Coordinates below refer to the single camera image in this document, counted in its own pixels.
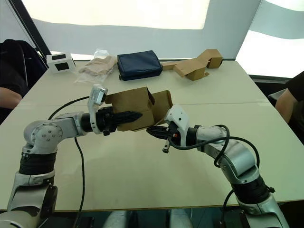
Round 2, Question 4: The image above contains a person in dark clothing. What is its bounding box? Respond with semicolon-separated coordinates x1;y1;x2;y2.
0;38;48;124

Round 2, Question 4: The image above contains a navy blue fabric pouch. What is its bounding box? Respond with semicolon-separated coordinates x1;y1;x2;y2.
116;49;163;82

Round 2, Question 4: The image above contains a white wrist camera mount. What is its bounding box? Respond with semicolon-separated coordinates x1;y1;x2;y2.
164;104;190;146
87;84;109;135

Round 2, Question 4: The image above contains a small brown cardboard box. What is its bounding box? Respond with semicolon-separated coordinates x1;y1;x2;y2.
104;86;175;133

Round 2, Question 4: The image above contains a white box with black patches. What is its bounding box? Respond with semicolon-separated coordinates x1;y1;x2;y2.
46;52;76;74

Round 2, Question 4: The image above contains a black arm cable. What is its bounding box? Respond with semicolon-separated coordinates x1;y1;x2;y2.
170;124;261;228
48;95;91;228

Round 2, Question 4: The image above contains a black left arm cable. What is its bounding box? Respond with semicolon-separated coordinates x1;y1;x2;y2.
48;95;91;228

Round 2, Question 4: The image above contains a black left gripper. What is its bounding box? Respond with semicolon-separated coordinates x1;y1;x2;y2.
96;106;143;136

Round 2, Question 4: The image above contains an open brown cardboard box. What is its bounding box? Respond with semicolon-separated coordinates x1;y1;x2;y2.
197;48;224;70

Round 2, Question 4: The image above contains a black diagonal pole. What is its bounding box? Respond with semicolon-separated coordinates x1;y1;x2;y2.
9;0;52;70

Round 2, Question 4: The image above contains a person in black shirt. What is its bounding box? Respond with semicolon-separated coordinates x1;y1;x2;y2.
284;70;304;132

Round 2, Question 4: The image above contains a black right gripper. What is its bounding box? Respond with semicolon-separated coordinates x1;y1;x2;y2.
146;123;181;154

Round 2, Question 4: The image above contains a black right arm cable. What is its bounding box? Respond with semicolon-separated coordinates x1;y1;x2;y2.
170;124;261;228

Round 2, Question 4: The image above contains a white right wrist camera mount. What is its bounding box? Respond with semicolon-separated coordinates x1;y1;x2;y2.
164;104;190;146

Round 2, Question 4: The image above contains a flattened brown cardboard box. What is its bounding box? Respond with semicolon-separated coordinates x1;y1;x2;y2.
161;57;210;82

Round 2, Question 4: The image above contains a grey rounded shape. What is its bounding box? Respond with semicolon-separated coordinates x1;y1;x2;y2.
169;209;194;228
103;209;129;228

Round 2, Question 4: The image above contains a clear bag with beige contents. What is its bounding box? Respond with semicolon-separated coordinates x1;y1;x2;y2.
73;48;118;85

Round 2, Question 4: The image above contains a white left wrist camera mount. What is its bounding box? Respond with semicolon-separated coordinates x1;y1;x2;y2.
87;84;109;135

